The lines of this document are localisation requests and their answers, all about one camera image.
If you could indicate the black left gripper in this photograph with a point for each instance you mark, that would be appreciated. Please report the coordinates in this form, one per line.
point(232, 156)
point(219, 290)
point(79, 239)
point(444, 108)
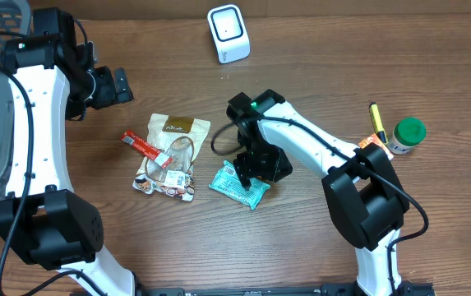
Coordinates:
point(107, 94)

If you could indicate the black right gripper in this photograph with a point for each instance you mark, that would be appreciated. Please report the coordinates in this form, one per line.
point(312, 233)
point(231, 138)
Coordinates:
point(283, 168)

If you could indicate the teal wet wipes pack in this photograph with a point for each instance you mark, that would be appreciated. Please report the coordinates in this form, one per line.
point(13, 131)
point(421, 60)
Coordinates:
point(226, 182)

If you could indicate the red stick sachet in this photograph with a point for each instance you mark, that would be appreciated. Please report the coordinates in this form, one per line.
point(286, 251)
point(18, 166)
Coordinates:
point(152, 153)

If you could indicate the beige brown snack pouch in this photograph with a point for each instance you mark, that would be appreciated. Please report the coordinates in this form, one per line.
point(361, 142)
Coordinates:
point(179, 138)

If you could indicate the orange tissue pack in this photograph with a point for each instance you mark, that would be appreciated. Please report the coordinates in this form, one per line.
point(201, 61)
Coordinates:
point(373, 138)

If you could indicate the yellow highlighter marker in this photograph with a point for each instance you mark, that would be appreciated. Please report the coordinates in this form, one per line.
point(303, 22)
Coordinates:
point(376, 122)

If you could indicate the green lid white jar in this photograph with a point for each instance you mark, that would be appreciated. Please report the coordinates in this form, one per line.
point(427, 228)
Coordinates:
point(406, 135)

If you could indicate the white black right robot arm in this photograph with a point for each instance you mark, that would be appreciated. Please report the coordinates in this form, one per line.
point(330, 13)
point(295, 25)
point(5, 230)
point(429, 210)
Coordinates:
point(360, 185)

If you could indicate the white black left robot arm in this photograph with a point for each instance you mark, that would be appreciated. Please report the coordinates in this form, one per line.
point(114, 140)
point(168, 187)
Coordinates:
point(54, 79)

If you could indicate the white barcode scanner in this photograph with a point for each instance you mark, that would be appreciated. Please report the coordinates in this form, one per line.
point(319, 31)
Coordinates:
point(229, 33)

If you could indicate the black aluminium rail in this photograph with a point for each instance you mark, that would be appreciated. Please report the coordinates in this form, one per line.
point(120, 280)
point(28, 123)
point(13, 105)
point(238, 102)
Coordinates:
point(323, 290)

